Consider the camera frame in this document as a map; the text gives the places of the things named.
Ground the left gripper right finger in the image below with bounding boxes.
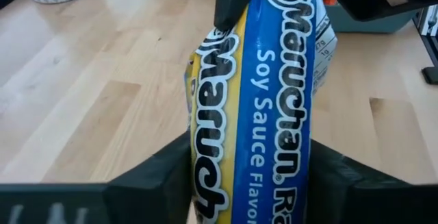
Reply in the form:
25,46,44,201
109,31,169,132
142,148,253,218
306,138,411,224

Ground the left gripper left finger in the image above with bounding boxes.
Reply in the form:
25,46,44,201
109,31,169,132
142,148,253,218
105,0,265,224

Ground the blue yellow Maruchan noodle pack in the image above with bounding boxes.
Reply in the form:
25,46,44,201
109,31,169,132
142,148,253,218
183,0,339,224

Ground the teal plastic bin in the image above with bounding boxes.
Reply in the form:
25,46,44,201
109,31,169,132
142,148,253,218
324,3,421,35

